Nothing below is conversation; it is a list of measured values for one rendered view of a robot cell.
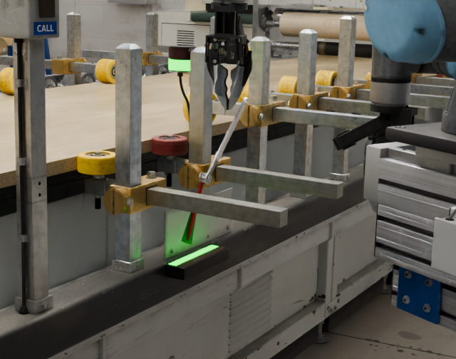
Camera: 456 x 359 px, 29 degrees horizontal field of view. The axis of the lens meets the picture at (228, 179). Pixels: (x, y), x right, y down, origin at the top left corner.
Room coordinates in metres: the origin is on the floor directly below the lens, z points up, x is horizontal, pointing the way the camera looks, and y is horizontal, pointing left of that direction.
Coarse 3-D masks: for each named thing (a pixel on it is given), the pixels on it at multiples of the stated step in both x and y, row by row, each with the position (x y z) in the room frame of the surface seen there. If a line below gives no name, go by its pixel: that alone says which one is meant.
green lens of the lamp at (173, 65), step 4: (168, 60) 1.87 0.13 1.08; (172, 60) 1.86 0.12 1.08; (176, 60) 1.85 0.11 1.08; (180, 60) 1.85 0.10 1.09; (184, 60) 1.85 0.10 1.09; (188, 60) 1.85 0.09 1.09; (168, 64) 1.87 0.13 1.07; (172, 64) 1.86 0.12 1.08; (176, 64) 1.85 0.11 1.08; (180, 64) 1.85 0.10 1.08; (184, 64) 1.85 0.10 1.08; (188, 64) 1.85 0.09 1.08; (168, 68) 1.87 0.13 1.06; (172, 68) 1.86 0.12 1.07; (176, 68) 1.85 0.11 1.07; (180, 68) 1.85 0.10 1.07; (184, 68) 1.85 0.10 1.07; (188, 68) 1.85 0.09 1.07
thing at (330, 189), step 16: (160, 160) 1.93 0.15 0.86; (176, 160) 1.92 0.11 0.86; (224, 176) 1.85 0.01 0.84; (240, 176) 1.83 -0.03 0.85; (256, 176) 1.81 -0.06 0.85; (272, 176) 1.79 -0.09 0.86; (288, 176) 1.78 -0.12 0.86; (304, 176) 1.79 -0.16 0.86; (304, 192) 1.76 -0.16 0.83; (320, 192) 1.74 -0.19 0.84; (336, 192) 1.72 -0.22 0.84
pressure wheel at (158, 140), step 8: (160, 136) 1.95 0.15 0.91; (168, 136) 1.94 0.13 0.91; (176, 136) 1.96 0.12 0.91; (184, 136) 1.96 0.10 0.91; (152, 144) 1.92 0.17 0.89; (160, 144) 1.91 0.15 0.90; (168, 144) 1.90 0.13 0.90; (176, 144) 1.91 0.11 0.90; (184, 144) 1.92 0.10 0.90; (152, 152) 1.92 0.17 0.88; (160, 152) 1.91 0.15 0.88; (168, 152) 1.90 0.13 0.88; (176, 152) 1.91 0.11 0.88; (184, 152) 1.92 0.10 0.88; (168, 176) 1.94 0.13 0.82; (168, 184) 1.94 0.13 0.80
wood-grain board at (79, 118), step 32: (288, 64) 3.96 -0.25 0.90; (320, 64) 4.01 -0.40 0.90; (0, 96) 2.60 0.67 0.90; (64, 96) 2.64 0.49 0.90; (96, 96) 2.67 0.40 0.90; (160, 96) 2.71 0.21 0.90; (0, 128) 2.04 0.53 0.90; (64, 128) 2.06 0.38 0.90; (96, 128) 2.07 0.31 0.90; (160, 128) 2.10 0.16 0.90; (224, 128) 2.22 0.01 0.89; (0, 160) 1.67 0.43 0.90; (64, 160) 1.70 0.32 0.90
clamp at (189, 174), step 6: (186, 162) 1.85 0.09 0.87; (210, 162) 1.85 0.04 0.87; (222, 162) 1.89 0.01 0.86; (228, 162) 1.91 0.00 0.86; (186, 168) 1.82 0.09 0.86; (192, 168) 1.81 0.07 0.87; (198, 168) 1.82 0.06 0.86; (204, 168) 1.83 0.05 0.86; (180, 174) 1.83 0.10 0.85; (186, 174) 1.82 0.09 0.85; (192, 174) 1.81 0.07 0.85; (198, 174) 1.81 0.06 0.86; (180, 180) 1.83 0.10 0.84; (186, 180) 1.82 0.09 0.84; (192, 180) 1.81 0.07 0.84; (198, 180) 1.81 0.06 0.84; (216, 180) 1.87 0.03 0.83; (186, 186) 1.82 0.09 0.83; (192, 186) 1.81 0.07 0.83; (198, 186) 1.82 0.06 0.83; (204, 186) 1.83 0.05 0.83
